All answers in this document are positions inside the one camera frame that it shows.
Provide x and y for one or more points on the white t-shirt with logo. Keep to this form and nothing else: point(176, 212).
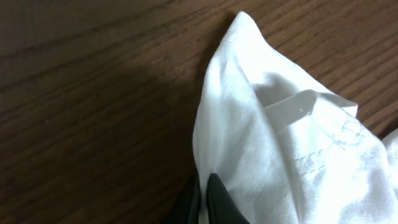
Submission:
point(287, 149)

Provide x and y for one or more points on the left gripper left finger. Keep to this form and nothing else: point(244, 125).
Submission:
point(187, 206)

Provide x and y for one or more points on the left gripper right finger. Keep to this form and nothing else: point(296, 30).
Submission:
point(221, 208)

